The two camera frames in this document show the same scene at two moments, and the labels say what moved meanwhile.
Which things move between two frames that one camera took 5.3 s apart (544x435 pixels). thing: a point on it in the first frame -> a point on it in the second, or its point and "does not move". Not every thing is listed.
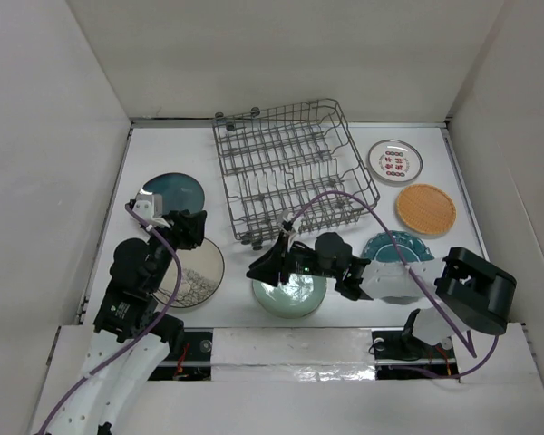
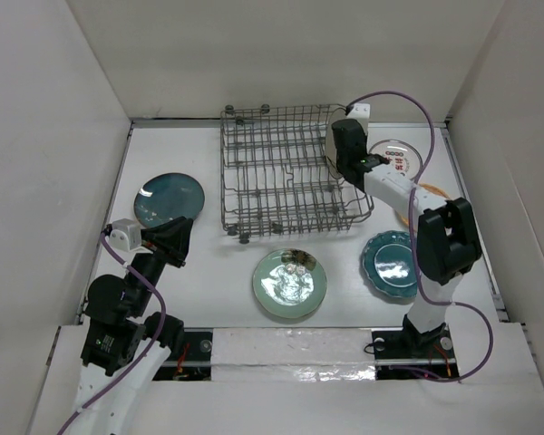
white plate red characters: (394, 161) does not move
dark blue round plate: (179, 192) does not move
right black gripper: (275, 260) -> (364, 135)
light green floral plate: (300, 297) does not move
